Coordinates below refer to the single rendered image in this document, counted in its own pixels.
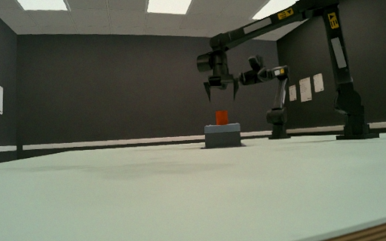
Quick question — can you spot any orange-red peg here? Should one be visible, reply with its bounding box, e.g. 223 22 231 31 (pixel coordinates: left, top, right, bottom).
216 111 228 125

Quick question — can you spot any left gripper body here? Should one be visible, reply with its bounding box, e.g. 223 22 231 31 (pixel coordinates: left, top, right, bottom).
208 64 239 88

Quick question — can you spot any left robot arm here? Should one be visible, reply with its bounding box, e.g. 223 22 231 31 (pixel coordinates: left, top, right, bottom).
197 0 380 140

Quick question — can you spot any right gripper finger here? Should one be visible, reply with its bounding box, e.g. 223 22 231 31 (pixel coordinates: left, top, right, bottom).
238 72 244 87
257 68 268 82

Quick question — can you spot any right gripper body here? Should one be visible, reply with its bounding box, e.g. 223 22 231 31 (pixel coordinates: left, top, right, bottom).
244 69 262 86

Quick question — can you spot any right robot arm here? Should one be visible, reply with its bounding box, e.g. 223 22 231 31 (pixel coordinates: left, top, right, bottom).
248 55 291 139

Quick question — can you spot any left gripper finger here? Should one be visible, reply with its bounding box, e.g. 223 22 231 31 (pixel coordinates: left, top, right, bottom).
204 81 210 102
234 80 239 99

